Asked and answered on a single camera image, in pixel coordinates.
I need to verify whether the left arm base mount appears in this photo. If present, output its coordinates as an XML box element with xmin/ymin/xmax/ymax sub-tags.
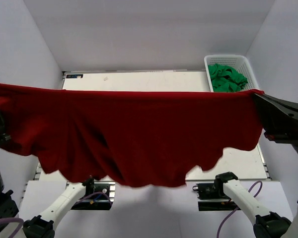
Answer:
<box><xmin>72</xmin><ymin>180</ymin><xmax>115</xmax><ymax>211</ymax></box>

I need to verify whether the green t-shirt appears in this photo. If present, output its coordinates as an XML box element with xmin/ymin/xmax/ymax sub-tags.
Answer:
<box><xmin>208</xmin><ymin>63</ymin><xmax>248</xmax><ymax>93</ymax></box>

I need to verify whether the red t-shirt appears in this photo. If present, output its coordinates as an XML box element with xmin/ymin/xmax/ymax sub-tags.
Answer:
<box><xmin>0</xmin><ymin>84</ymin><xmax>263</xmax><ymax>187</ymax></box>

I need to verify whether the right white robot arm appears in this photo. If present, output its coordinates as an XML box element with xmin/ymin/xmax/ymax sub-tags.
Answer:
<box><xmin>214</xmin><ymin>94</ymin><xmax>298</xmax><ymax>238</ymax></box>

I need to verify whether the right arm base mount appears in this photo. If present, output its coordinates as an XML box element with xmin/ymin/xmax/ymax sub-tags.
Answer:
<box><xmin>192</xmin><ymin>183</ymin><xmax>237</xmax><ymax>211</ymax></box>

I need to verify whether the white plastic basket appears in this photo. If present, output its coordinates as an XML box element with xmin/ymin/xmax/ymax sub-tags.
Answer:
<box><xmin>204</xmin><ymin>55</ymin><xmax>260</xmax><ymax>92</ymax></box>

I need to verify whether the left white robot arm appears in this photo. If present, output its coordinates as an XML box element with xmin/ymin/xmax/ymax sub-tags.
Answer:
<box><xmin>0</xmin><ymin>113</ymin><xmax>95</xmax><ymax>238</ymax></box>

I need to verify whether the blue label sticker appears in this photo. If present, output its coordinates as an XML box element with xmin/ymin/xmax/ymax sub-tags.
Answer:
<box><xmin>66</xmin><ymin>74</ymin><xmax>83</xmax><ymax>79</ymax></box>

